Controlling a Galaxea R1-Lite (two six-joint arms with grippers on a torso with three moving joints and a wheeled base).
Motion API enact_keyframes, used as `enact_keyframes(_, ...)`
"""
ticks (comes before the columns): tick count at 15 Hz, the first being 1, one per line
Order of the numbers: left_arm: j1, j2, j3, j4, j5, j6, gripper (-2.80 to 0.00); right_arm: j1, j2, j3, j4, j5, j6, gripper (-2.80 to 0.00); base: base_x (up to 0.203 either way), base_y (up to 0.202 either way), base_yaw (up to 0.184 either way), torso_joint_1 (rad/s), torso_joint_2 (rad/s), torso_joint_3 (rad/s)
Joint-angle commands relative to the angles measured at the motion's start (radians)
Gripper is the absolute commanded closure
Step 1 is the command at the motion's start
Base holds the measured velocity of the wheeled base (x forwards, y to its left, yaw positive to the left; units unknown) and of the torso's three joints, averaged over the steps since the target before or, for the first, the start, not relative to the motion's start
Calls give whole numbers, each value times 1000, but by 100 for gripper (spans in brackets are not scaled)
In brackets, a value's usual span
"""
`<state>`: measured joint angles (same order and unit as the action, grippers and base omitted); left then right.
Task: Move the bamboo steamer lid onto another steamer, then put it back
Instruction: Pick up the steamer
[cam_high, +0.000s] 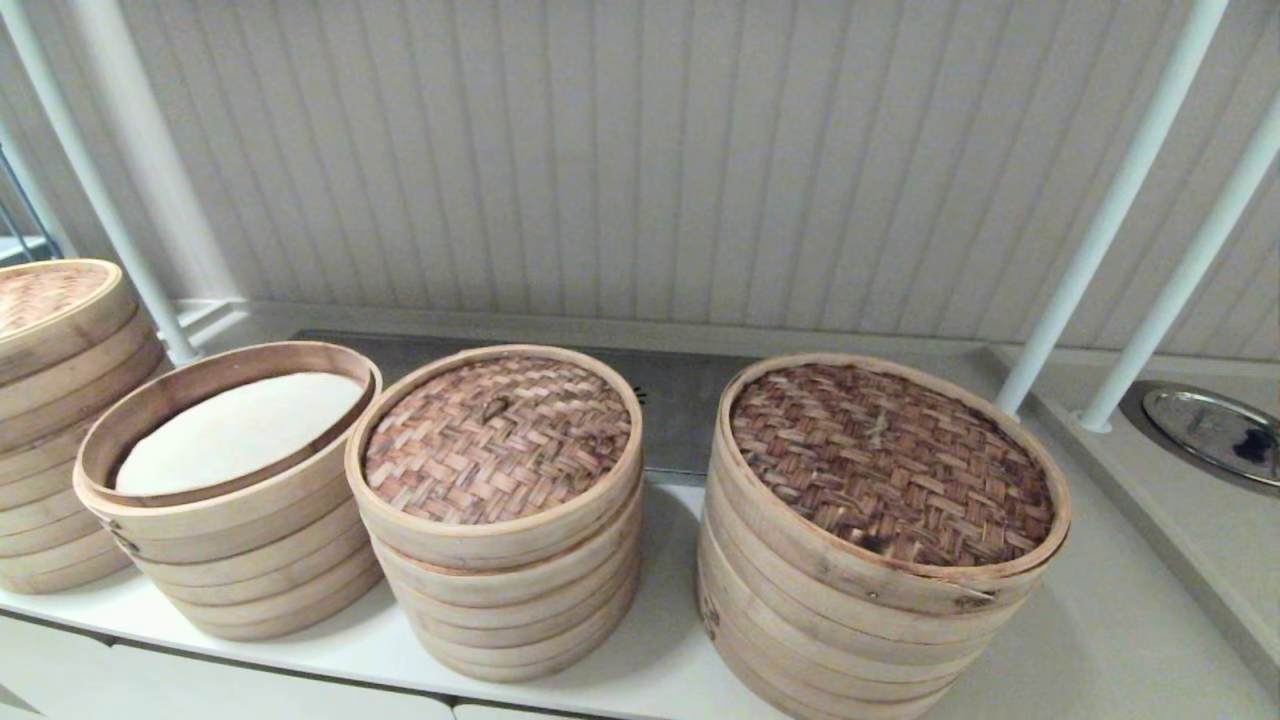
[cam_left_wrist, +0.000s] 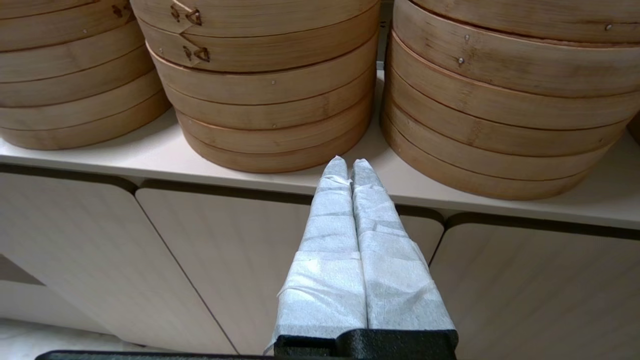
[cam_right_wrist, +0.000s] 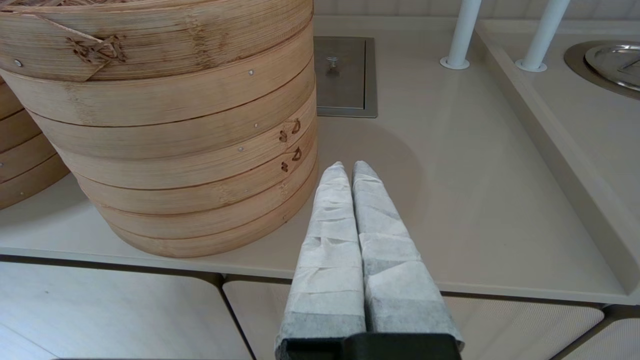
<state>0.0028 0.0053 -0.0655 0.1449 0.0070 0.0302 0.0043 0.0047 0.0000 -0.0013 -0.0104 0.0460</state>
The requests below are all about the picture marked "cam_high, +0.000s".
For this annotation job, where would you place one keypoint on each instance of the square metal lid with knob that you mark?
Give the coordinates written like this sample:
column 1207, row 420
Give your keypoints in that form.
column 690, row 410

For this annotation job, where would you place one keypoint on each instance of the large right bamboo steamer stack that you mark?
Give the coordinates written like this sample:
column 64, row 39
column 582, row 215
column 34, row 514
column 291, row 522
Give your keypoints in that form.
column 890, row 465

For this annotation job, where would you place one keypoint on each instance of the large bamboo steamer stack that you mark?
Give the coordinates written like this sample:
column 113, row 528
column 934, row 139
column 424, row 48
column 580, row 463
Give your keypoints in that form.
column 820, row 660
column 890, row 465

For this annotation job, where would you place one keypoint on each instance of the small bamboo steamer stack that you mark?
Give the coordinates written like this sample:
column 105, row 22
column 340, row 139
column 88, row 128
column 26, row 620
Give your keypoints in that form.
column 520, row 650

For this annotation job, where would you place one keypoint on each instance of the white paper sheet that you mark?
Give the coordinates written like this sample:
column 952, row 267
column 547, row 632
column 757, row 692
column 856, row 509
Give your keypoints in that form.
column 230, row 435

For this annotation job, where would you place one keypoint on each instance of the second-left bamboo steamer stack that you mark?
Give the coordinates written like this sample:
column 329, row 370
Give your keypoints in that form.
column 250, row 570

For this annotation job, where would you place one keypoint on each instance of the round stainless steel pot lid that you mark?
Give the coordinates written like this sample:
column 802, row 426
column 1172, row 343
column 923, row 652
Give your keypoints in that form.
column 1200, row 425

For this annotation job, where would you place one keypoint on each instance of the thin white metal pole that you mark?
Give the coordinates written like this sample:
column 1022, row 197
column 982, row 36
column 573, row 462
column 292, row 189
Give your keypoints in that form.
column 1110, row 210
column 1180, row 285
column 90, row 180

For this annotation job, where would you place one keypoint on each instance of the white cabinet front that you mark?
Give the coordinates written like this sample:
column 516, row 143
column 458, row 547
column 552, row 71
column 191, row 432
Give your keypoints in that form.
column 200, row 690

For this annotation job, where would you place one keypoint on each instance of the thick white post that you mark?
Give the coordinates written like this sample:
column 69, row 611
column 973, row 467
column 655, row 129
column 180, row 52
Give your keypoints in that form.
column 150, row 150

